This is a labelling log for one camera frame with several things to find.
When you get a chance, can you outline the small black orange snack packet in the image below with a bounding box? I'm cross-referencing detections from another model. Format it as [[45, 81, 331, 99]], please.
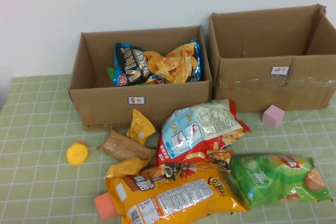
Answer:
[[148, 162, 183, 183], [206, 149, 235, 176]]

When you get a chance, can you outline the green cucumber potato chip bag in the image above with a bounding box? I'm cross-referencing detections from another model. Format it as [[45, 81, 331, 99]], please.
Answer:
[[229, 154, 333, 208]]

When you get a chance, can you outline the small yellow snack packet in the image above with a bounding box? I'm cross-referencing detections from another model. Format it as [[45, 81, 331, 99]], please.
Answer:
[[127, 108, 157, 146], [105, 157, 151, 180]]

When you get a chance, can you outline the green snack bag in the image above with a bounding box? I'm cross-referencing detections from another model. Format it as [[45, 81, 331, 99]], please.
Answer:
[[106, 67, 118, 84]]

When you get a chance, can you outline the large orange snack bag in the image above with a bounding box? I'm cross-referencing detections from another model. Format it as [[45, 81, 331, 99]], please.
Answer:
[[104, 161, 250, 224]]

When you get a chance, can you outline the blue black Vikas chip bag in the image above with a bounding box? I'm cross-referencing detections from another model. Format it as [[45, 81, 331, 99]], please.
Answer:
[[113, 37, 204, 87]]

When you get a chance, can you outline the red white shrimp chips bag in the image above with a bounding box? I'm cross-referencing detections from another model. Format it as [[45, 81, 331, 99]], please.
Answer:
[[154, 99, 251, 168]]

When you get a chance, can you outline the cardboard box with printed text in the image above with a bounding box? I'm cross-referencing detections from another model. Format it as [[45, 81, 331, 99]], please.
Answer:
[[67, 25, 213, 132]]

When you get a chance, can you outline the brown cracker packet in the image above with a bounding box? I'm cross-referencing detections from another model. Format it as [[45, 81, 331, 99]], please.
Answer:
[[96, 130, 157, 161]]

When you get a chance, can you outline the taped cardboard box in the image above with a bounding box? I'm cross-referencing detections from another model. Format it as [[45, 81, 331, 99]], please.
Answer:
[[208, 4, 336, 113]]

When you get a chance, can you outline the yellow duck toy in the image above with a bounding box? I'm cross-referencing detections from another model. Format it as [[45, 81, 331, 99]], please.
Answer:
[[66, 141, 89, 166]]

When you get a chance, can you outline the pink foam cube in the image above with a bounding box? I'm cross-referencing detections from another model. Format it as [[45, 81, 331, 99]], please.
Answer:
[[262, 104, 286, 130]]

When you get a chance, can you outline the orange foam block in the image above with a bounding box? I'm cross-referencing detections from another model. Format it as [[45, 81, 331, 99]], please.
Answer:
[[93, 191, 119, 221]]

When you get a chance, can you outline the green checkered tablecloth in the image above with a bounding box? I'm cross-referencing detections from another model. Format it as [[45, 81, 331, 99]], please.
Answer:
[[0, 73, 336, 224]]

